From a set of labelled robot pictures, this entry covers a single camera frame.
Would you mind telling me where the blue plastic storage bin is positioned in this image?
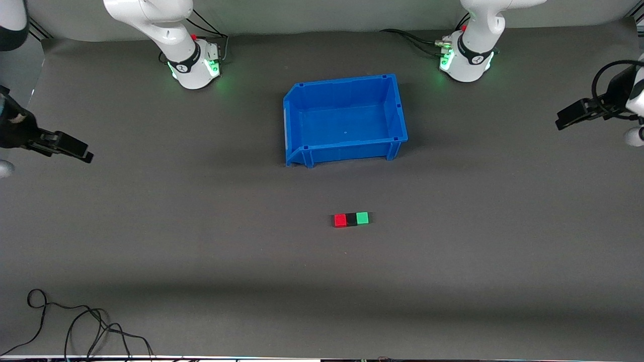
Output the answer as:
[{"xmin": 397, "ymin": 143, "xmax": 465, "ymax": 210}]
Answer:
[{"xmin": 283, "ymin": 73, "xmax": 409, "ymax": 168}]

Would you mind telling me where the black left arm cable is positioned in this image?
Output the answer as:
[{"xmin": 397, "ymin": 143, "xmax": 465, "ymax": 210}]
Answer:
[{"xmin": 591, "ymin": 59, "xmax": 644, "ymax": 121}]

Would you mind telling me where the loose black cable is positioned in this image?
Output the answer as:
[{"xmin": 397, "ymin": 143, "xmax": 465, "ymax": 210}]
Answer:
[{"xmin": 0, "ymin": 289, "xmax": 154, "ymax": 360}]

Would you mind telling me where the black left base cable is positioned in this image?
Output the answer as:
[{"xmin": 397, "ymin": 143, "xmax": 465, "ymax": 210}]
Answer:
[{"xmin": 380, "ymin": 29, "xmax": 451, "ymax": 57}]

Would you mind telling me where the black base cable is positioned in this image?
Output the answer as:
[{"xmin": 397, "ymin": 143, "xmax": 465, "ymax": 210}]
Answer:
[
  {"xmin": 186, "ymin": 9, "xmax": 230, "ymax": 64},
  {"xmin": 380, "ymin": 29, "xmax": 451, "ymax": 57}
]

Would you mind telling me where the black right base cable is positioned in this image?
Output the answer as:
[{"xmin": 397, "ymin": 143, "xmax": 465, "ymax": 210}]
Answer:
[{"xmin": 186, "ymin": 9, "xmax": 230, "ymax": 64}]

